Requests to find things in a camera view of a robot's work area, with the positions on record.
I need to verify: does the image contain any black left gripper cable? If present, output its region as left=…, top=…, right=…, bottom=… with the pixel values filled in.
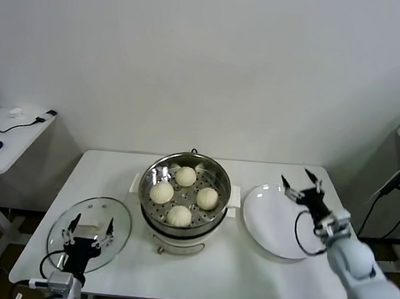
left=10, top=248, right=68, bottom=292

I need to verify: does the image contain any white round plate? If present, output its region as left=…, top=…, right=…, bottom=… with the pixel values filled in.
left=238, top=182, right=329, bottom=262

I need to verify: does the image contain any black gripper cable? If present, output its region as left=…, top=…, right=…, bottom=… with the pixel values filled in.
left=292, top=211, right=332, bottom=260
left=10, top=248, right=68, bottom=292

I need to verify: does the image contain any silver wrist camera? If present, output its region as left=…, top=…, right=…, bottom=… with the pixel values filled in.
left=312, top=206, right=352, bottom=242
left=46, top=269, right=75, bottom=295

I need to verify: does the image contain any glass lid with white handle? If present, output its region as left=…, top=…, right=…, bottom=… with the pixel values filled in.
left=44, top=193, right=135, bottom=278

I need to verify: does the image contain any white steamed baozi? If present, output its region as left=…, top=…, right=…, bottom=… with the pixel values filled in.
left=165, top=204, right=193, bottom=229
left=194, top=186, right=220, bottom=212
left=149, top=181, right=176, bottom=206
left=173, top=164, right=197, bottom=188

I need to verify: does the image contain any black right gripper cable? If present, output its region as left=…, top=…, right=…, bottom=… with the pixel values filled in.
left=292, top=211, right=332, bottom=260

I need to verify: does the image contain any white side desk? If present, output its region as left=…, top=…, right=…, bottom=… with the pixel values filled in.
left=0, top=106, right=57, bottom=269

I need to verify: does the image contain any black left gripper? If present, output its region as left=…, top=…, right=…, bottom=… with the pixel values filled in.
left=57, top=211, right=117, bottom=278

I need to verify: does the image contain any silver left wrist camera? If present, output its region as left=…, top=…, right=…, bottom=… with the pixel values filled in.
left=46, top=269, right=75, bottom=295

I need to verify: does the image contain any black desk cable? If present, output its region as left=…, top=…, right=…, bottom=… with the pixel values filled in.
left=0, top=114, right=46, bottom=137

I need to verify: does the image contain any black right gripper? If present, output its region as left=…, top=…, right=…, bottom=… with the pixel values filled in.
left=276, top=166, right=336, bottom=222

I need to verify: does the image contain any stainless steel steamer basket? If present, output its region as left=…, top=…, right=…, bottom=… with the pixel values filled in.
left=125, top=147, right=245, bottom=242

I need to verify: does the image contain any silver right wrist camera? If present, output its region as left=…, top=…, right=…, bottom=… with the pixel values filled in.
left=312, top=206, right=352, bottom=242

